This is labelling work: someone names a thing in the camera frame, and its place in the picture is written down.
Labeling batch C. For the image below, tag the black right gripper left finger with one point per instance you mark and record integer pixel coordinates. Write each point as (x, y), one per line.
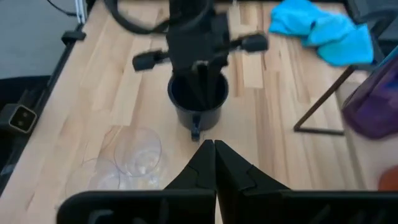
(199, 174)

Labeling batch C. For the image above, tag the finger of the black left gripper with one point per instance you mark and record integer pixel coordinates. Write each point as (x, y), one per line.
(216, 87)
(194, 88)

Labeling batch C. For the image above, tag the orange cup with white inside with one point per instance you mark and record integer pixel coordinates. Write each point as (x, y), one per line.
(390, 180)

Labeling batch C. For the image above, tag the wooden shelf with black frame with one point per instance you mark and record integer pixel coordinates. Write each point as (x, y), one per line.
(373, 155)

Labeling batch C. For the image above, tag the black table-level camera box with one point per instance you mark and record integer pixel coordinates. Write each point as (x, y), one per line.
(20, 119)

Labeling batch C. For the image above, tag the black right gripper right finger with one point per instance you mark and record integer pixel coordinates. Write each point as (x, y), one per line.
(239, 177)

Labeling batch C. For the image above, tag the dark blue speckled enamel mug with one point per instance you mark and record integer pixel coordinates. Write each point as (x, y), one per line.
(199, 119)

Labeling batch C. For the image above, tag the clear glass footed mug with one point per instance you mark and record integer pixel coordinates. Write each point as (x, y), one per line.
(138, 152)
(93, 177)

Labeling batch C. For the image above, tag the blue cloth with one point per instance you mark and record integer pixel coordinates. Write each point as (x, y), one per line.
(326, 34)

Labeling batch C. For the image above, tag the purple faceted plastic tumbler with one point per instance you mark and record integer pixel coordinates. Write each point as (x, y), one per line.
(373, 109)

